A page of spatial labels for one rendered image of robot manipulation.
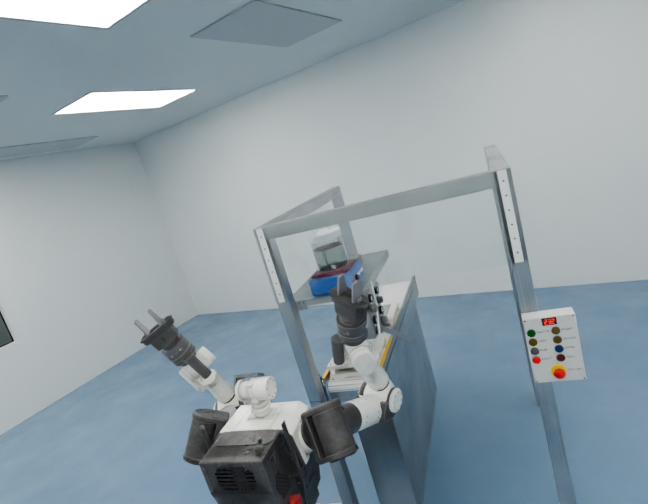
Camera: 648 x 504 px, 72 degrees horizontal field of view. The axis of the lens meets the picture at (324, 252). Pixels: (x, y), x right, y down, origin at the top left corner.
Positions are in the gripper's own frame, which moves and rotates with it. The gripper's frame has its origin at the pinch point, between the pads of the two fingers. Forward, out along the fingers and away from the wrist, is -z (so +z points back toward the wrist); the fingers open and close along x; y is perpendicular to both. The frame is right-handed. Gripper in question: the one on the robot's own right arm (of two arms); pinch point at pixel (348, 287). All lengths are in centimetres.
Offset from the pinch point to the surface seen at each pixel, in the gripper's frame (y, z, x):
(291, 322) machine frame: 18, 59, 55
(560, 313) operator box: 68, 38, -36
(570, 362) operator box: 64, 55, -44
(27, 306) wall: -47, 237, 491
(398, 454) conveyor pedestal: 36, 137, 12
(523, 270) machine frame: 69, 27, -21
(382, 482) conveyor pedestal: 27, 156, 16
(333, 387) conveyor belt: 23, 94, 39
